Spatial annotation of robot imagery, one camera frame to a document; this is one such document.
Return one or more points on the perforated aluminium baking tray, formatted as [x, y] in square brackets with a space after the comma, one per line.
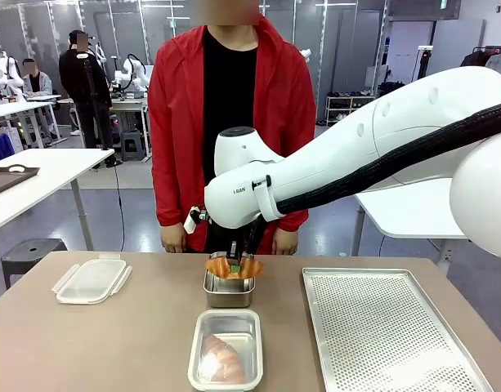
[381, 326]

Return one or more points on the person's left hand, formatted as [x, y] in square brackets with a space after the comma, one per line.
[284, 243]

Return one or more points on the white background work table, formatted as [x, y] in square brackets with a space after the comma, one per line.
[17, 110]

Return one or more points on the person's right hand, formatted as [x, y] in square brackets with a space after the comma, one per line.
[173, 239]

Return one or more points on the black plastic stool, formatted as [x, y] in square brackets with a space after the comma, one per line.
[29, 253]

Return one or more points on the standing person in black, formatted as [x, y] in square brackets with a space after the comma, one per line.
[76, 77]

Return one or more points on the golden croissant bread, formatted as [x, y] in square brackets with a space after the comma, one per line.
[219, 267]
[223, 359]

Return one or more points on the shoe rack with shoes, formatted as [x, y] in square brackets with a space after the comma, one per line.
[348, 108]

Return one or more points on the person in red jacket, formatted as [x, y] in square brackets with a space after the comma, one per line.
[176, 122]

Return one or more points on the steel rectangular container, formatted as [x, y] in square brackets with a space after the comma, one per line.
[227, 296]
[211, 326]

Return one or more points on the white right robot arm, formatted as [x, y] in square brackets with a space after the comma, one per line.
[356, 155]

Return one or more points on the black shirt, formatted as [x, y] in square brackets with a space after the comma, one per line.
[229, 90]

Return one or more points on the person's left forearm red sleeve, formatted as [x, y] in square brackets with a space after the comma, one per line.
[293, 222]

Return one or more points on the dark grey step stool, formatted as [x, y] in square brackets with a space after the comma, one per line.
[132, 147]

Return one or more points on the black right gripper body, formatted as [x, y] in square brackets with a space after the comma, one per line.
[252, 237]

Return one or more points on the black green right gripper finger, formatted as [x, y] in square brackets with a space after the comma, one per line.
[248, 259]
[234, 257]

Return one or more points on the person's right forearm red sleeve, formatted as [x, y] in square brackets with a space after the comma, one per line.
[170, 192]

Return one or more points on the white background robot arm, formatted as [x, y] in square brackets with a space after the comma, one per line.
[11, 75]
[133, 73]

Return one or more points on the dark brown serving tray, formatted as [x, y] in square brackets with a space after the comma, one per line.
[9, 177]

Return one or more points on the clothes rack with garments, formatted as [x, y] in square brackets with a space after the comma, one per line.
[491, 59]

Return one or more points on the blue chair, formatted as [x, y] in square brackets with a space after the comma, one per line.
[0, 149]

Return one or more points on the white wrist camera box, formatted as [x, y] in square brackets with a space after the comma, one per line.
[189, 224]

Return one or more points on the seated person in grey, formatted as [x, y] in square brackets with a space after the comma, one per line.
[37, 83]

